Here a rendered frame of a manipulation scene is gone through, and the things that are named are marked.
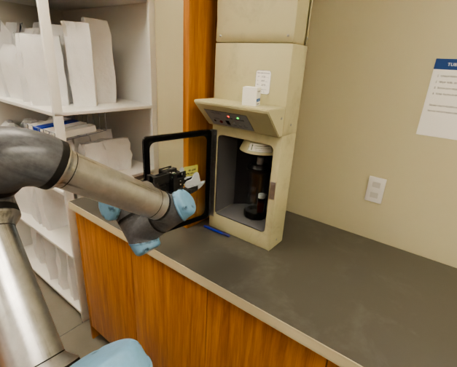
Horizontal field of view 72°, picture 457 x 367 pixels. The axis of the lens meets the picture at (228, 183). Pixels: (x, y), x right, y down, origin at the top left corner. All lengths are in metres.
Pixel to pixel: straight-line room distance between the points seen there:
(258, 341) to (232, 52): 1.01
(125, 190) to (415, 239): 1.23
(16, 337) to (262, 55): 1.00
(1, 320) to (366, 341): 0.86
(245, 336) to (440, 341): 0.58
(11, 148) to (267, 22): 0.86
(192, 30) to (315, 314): 1.05
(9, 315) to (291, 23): 1.02
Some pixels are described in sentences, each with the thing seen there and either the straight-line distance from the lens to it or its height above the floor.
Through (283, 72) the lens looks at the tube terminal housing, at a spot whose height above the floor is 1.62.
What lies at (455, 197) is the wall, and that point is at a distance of 1.48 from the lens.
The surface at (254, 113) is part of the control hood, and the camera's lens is 1.05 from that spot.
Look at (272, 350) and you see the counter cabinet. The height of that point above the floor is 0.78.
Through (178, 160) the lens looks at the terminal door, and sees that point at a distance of 1.22.
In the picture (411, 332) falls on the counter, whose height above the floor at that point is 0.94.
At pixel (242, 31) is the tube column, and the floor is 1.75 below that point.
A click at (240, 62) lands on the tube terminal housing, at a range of 1.21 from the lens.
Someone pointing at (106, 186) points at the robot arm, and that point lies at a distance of 0.67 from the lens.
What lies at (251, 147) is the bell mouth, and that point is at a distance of 1.23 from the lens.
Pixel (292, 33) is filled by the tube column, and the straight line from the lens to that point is 1.11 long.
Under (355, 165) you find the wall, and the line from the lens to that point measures 1.51.
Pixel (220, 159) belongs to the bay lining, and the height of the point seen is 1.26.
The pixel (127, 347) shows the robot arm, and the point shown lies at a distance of 0.51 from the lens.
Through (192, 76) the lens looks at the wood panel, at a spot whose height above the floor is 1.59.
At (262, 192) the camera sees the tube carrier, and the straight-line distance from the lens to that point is 1.31.
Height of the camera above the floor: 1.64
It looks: 21 degrees down
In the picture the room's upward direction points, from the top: 3 degrees clockwise
